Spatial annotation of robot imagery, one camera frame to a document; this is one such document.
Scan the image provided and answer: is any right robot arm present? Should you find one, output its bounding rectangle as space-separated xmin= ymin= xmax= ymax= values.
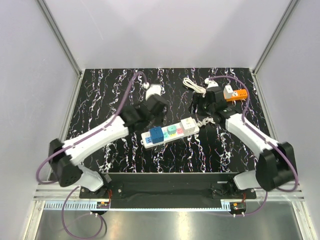
xmin=189 ymin=91 xmax=299 ymax=199

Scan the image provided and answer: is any teal plug adapter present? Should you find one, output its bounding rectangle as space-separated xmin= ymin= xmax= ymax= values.
xmin=167 ymin=125 xmax=177 ymax=136

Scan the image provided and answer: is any white multicolour power strip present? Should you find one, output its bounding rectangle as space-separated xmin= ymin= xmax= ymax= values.
xmin=140 ymin=117 xmax=200 ymax=149

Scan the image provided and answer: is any white grey plug adapter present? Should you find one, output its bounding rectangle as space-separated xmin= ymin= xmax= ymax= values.
xmin=180 ymin=117 xmax=196 ymax=134

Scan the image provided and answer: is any blue cube adapter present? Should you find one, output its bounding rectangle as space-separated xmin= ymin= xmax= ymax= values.
xmin=149 ymin=126 xmax=164 ymax=144

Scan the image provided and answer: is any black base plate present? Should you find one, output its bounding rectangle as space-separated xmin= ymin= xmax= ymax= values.
xmin=79 ymin=172 xmax=257 ymax=211

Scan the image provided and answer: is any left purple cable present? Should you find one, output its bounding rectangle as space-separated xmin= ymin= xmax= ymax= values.
xmin=36 ymin=71 xmax=148 ymax=238

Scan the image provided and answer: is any black marble pattern mat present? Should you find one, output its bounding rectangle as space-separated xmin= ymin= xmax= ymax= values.
xmin=66 ymin=67 xmax=269 ymax=173

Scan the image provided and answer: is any white coiled power cord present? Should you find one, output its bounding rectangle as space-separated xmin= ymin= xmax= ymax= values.
xmin=182 ymin=77 xmax=208 ymax=97

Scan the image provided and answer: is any white slotted cable duct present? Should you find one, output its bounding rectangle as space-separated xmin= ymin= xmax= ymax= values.
xmin=44 ymin=200 xmax=110 ymax=211

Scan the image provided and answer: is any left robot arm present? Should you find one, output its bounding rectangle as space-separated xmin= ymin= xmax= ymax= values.
xmin=48 ymin=94 xmax=169 ymax=198

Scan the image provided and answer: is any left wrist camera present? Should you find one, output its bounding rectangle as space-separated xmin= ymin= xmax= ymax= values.
xmin=143 ymin=82 xmax=162 ymax=100

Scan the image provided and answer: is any orange power strip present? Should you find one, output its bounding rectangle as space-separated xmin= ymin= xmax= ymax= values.
xmin=224 ymin=89 xmax=248 ymax=102

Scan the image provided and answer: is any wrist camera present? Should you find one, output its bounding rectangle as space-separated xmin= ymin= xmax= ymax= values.
xmin=143 ymin=82 xmax=162 ymax=100
xmin=204 ymin=78 xmax=222 ymax=94

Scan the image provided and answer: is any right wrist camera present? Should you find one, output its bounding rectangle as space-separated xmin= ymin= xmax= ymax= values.
xmin=204 ymin=78 xmax=222 ymax=94

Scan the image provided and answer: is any white charger adapter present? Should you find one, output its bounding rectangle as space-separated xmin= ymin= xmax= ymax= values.
xmin=223 ymin=85 xmax=234 ymax=100

